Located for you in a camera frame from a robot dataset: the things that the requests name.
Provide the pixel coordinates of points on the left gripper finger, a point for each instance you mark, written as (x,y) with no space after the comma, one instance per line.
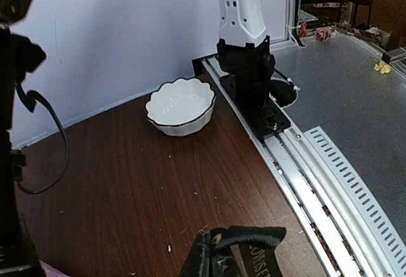
(204,256)

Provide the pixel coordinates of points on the black lettered ribbon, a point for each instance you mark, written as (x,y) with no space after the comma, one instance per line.
(245,251)

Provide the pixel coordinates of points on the purple pink wrapping paper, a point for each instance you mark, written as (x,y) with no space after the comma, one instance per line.
(51,271)

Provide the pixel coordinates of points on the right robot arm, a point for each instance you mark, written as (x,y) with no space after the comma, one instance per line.
(243,51)

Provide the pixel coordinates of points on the white scalloped bowl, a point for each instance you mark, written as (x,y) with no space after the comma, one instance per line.
(181,107)

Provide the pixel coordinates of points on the yellow crumpled scrap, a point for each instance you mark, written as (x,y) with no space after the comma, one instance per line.
(382,68)

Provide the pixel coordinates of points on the front aluminium rail base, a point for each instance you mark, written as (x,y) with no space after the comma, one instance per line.
(344,223)

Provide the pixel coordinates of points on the pink rose outside enclosure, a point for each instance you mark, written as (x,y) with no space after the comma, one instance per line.
(322,34)

